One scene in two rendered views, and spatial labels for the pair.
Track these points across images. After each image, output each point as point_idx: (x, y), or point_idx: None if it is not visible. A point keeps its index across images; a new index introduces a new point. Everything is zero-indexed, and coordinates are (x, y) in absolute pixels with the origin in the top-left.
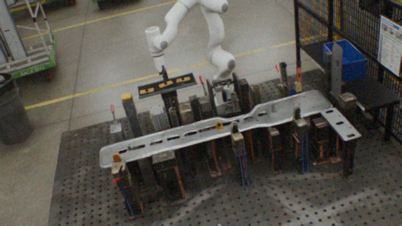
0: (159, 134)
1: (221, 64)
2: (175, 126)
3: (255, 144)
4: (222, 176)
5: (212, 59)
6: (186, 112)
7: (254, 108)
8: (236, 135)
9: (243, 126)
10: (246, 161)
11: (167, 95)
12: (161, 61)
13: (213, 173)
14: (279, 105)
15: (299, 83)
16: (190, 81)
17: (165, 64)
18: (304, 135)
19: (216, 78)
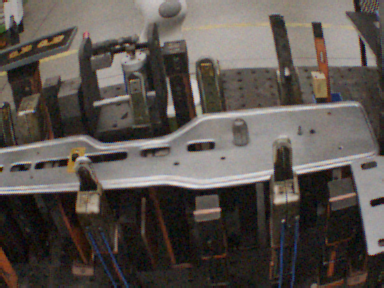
0: None
1: (146, 9)
2: (9, 144)
3: (174, 228)
4: (93, 277)
5: (135, 0)
6: (24, 116)
7: (189, 123)
8: (84, 200)
9: (128, 175)
10: (153, 262)
11: (16, 74)
12: (11, 8)
13: (78, 267)
14: (263, 127)
15: (322, 77)
16: (57, 45)
17: (16, 14)
18: (290, 229)
19: (141, 39)
